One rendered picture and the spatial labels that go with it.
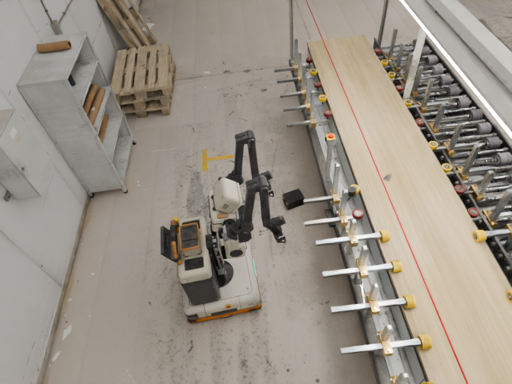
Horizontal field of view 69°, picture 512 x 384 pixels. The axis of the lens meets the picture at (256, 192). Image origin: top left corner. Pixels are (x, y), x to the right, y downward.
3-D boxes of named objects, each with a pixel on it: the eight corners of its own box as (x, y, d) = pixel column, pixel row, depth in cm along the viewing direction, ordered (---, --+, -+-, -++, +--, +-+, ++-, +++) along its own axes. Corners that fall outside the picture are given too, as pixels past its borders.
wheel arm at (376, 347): (340, 355, 220) (341, 353, 217) (339, 349, 222) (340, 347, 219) (426, 345, 219) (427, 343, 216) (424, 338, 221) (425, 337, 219)
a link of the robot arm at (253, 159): (244, 130, 253) (247, 140, 246) (253, 129, 253) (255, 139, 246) (251, 174, 285) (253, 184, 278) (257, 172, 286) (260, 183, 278)
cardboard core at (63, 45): (35, 46, 356) (66, 43, 356) (37, 42, 362) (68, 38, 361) (40, 54, 362) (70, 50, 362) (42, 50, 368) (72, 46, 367)
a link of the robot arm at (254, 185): (244, 175, 222) (246, 187, 215) (266, 174, 224) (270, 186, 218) (239, 221, 255) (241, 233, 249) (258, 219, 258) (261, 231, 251)
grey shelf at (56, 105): (90, 197, 446) (15, 85, 329) (104, 146, 505) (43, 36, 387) (127, 193, 446) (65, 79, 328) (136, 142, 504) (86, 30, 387)
